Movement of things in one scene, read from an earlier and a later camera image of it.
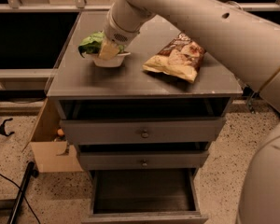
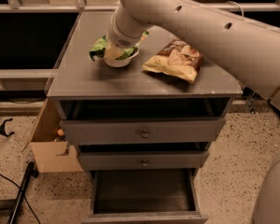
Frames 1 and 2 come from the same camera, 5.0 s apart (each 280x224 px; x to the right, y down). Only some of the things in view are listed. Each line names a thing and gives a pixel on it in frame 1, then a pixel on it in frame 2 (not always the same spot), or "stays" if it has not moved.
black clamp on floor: x=1 y=129 stays
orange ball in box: x=61 y=132 stays
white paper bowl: x=115 y=62 → x=121 y=63
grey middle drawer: x=142 y=160 stays
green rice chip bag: x=93 y=44 → x=100 y=48
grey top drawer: x=144 y=131 stays
